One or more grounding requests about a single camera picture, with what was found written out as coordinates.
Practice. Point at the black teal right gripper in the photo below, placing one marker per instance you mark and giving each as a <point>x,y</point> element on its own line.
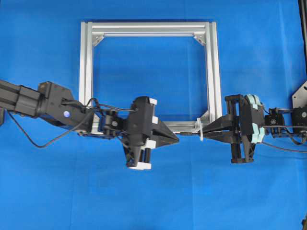
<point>246,119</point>

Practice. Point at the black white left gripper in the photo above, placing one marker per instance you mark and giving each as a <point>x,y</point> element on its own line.
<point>138,128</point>

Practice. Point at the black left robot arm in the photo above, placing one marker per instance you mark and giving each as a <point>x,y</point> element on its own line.
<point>56,105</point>

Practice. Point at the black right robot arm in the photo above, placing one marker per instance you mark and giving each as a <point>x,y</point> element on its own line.
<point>284,123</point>

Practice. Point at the white zip tie loop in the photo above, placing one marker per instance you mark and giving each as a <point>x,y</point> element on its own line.
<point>199,127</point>

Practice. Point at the grey right base plate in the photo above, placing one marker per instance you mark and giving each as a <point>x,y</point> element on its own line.
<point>299,98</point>

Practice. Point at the silver aluminium extrusion frame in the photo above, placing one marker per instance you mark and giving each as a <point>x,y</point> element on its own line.
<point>204,33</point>

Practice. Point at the black vertical post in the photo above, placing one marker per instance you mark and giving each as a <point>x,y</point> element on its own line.
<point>303,17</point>

